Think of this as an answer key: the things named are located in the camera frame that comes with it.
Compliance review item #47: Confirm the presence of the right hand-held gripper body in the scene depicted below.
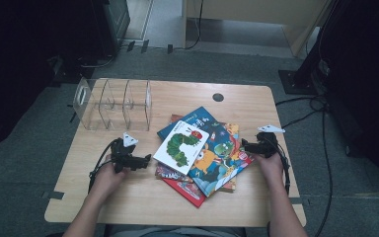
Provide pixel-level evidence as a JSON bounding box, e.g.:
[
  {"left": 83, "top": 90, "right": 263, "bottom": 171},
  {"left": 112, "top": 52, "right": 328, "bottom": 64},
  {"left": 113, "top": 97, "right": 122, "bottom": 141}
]
[{"left": 251, "top": 123, "right": 286, "bottom": 159}]

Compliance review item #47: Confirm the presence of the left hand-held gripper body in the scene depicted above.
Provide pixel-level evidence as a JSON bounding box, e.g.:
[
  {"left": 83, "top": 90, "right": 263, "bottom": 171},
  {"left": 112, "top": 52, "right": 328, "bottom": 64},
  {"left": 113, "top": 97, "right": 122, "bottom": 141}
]
[{"left": 110, "top": 131, "right": 146, "bottom": 174}]

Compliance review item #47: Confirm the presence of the dark blue monster picture book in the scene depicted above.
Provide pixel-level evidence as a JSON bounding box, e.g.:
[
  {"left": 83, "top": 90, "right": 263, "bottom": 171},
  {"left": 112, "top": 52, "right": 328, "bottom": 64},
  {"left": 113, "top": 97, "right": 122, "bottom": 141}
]
[{"left": 157, "top": 106, "right": 255, "bottom": 198}]

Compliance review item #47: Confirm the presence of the light blue animals picture book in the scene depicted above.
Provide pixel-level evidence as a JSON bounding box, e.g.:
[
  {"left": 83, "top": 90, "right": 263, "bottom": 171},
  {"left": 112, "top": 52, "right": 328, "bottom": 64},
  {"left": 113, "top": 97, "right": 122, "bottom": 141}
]
[{"left": 155, "top": 114, "right": 240, "bottom": 194}]

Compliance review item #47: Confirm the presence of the white caterpillar picture book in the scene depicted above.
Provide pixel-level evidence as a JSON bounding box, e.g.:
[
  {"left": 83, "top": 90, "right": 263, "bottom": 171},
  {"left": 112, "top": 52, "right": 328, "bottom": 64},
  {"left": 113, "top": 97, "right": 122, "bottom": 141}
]
[{"left": 152, "top": 119, "right": 210, "bottom": 176}]

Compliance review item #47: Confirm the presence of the clear acrylic book rack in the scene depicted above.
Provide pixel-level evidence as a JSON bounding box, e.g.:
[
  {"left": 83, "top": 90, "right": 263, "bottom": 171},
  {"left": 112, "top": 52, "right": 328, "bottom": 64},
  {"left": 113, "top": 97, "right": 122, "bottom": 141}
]
[{"left": 72, "top": 77, "right": 153, "bottom": 132}]

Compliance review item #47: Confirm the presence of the red picture book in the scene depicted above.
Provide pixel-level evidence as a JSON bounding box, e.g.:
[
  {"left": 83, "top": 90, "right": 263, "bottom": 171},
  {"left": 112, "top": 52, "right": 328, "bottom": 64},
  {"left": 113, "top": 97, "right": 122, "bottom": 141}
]
[{"left": 162, "top": 177, "right": 207, "bottom": 209}]

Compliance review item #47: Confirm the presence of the person's right hand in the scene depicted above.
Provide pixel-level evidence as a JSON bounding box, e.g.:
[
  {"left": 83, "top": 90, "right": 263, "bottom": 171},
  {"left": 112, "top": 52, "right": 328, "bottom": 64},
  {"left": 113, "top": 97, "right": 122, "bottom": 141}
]
[{"left": 254, "top": 152, "right": 284, "bottom": 184}]

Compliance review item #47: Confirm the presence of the person's left hand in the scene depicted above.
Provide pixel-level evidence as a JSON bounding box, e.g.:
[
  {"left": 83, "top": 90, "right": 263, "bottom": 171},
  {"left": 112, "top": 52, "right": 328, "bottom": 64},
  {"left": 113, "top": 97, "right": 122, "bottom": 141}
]
[{"left": 90, "top": 154, "right": 129, "bottom": 198}]

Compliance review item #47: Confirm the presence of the black stand base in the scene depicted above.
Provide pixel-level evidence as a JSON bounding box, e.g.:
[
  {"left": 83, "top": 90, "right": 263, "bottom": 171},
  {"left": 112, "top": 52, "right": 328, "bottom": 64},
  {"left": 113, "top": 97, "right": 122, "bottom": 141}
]
[{"left": 277, "top": 68, "right": 328, "bottom": 97}]

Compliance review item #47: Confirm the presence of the person's grey clothing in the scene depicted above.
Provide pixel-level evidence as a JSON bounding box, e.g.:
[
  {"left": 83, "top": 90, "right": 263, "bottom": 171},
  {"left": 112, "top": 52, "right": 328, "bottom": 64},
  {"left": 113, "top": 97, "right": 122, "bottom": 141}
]
[{"left": 104, "top": 224, "right": 247, "bottom": 237}]

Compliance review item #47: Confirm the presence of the dark curtain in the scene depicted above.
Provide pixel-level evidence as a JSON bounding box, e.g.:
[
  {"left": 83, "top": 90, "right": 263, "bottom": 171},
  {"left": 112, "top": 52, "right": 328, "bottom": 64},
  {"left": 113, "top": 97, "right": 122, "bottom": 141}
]
[
  {"left": 318, "top": 0, "right": 379, "bottom": 199},
  {"left": 0, "top": 0, "right": 111, "bottom": 156}
]

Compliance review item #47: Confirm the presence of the black cabinet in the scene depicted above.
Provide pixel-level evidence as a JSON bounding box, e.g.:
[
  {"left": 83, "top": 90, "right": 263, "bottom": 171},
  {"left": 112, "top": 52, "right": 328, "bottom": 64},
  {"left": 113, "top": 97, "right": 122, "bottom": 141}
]
[{"left": 91, "top": 0, "right": 131, "bottom": 59}]

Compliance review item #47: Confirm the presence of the beige wooden furniture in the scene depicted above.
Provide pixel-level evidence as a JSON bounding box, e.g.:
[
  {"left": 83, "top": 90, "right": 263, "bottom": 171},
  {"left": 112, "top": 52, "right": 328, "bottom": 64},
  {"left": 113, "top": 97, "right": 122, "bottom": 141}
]
[{"left": 181, "top": 0, "right": 331, "bottom": 57}]

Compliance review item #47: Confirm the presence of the left hand-held gripper cable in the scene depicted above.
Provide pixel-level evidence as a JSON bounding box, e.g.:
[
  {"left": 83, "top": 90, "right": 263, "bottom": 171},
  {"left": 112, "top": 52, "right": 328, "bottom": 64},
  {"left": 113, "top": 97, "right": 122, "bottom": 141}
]
[{"left": 88, "top": 138, "right": 119, "bottom": 194}]

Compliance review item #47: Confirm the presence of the hand-held gripper cable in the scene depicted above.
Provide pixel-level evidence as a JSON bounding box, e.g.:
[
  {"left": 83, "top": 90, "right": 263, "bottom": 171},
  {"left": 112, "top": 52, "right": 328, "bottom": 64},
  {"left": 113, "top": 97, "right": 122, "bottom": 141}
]
[
  {"left": 88, "top": 138, "right": 119, "bottom": 194},
  {"left": 268, "top": 133, "right": 292, "bottom": 196}
]

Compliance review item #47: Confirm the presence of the right hand-held gripper cable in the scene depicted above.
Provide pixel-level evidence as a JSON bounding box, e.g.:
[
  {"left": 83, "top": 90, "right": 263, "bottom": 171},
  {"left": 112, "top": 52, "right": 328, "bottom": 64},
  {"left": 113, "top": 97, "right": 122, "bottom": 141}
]
[{"left": 268, "top": 133, "right": 292, "bottom": 196}]

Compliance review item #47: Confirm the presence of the long black floor cable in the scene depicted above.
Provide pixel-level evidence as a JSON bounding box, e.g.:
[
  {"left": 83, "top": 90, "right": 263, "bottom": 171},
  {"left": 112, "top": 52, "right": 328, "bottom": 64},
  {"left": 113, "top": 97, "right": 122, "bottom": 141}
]
[{"left": 313, "top": 108, "right": 334, "bottom": 237}]

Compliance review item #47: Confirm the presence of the black hanging cable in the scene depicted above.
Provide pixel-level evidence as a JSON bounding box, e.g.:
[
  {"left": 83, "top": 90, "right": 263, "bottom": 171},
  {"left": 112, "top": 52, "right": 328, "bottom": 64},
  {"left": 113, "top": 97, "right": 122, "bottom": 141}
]
[{"left": 173, "top": 0, "right": 205, "bottom": 51}]

